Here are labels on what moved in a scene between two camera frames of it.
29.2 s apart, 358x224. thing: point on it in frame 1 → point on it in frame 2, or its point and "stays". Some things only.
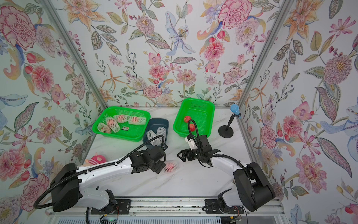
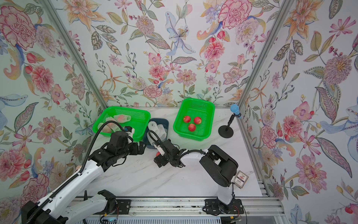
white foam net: [171, 167] → [154, 133]
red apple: [192, 127] stays
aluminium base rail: [167, 207] stays
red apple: [187, 118] stays
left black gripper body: [157, 166] → [130, 149]
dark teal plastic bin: [153, 124] stays
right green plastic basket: [202, 111] stays
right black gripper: [185, 151] → [160, 157]
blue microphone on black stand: [225, 131] stays
